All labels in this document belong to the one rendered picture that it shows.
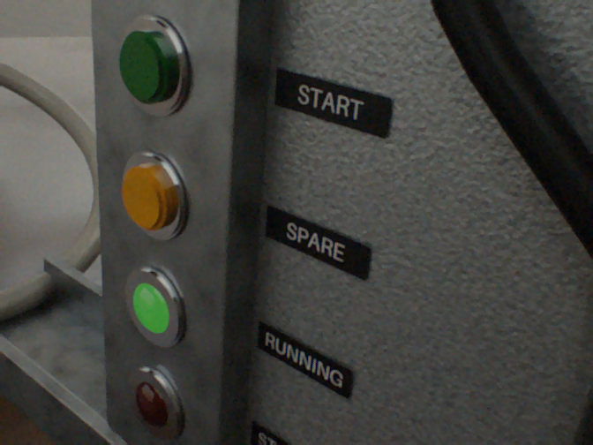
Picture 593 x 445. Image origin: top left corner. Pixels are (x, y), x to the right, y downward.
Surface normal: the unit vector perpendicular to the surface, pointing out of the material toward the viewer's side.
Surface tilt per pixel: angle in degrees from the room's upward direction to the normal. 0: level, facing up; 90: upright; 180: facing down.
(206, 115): 90
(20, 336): 1
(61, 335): 1
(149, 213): 90
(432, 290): 90
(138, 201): 90
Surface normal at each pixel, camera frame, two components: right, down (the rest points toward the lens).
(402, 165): -0.64, 0.28
